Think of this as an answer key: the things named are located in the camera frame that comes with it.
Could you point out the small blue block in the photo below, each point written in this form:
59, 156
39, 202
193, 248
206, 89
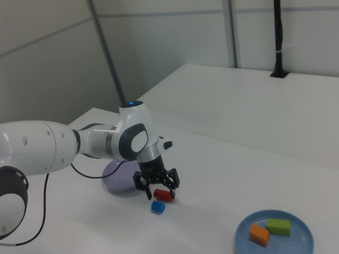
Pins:
157, 207

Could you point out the orange rectangular block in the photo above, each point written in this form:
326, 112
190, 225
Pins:
259, 235

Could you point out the black pole with clamp base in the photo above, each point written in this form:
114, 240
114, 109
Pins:
278, 39

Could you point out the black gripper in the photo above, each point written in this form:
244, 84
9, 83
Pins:
153, 169

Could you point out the blue plate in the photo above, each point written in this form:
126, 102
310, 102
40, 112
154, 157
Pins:
299, 238

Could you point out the red cylinder block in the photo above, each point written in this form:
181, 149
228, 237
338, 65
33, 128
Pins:
162, 195

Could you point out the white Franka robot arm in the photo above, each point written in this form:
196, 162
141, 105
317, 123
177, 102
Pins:
31, 145

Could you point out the purple plate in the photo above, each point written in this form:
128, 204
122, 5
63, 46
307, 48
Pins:
119, 182

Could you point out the green rectangular block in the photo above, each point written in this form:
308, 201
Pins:
278, 227

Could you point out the grey partition post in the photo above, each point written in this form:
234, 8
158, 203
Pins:
107, 53
233, 34

